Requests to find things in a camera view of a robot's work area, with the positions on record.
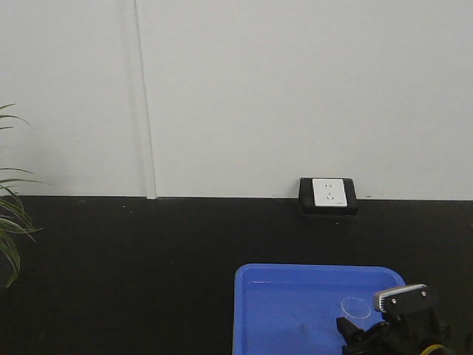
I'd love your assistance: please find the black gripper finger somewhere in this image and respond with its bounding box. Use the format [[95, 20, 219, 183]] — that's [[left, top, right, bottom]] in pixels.
[[336, 317, 365, 342], [341, 342, 370, 355]]

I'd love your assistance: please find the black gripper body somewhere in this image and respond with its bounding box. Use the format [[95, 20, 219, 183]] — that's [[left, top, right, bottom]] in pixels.
[[364, 308, 451, 354]]

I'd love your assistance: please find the clear glass beaker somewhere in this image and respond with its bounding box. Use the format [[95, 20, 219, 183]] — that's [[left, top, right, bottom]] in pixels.
[[340, 297, 372, 328]]

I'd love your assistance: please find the blue plastic tray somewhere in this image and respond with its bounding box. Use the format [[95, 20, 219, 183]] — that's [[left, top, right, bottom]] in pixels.
[[232, 264, 405, 354]]

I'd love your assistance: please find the green potted plant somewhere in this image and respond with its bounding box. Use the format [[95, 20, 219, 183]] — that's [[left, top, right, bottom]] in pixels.
[[0, 103, 47, 289]]

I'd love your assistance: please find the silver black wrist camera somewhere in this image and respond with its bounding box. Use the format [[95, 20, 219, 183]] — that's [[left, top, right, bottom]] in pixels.
[[372, 284, 440, 316]]

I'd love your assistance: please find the black white wall socket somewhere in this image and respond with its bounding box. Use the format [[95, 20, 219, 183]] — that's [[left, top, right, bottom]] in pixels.
[[298, 177, 358, 217]]

